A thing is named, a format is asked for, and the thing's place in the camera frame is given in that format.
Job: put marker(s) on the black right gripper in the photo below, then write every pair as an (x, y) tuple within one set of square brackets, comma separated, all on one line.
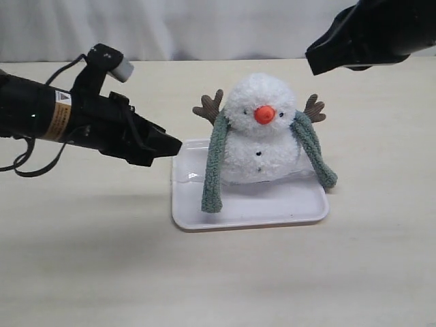
[(373, 33)]

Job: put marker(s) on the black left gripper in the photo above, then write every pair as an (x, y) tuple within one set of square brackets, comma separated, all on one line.
[(111, 125)]

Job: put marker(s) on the green knitted scarf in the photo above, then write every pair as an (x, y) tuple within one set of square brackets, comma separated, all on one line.
[(301, 128)]

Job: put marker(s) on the white plush snowman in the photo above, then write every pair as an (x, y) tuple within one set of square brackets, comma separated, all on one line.
[(259, 146)]

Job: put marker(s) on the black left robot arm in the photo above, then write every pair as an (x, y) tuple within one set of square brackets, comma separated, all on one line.
[(35, 110)]

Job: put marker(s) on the white plastic tray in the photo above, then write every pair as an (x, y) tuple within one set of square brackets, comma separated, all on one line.
[(297, 199)]

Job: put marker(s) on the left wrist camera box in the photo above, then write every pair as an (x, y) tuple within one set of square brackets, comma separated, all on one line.
[(111, 61)]

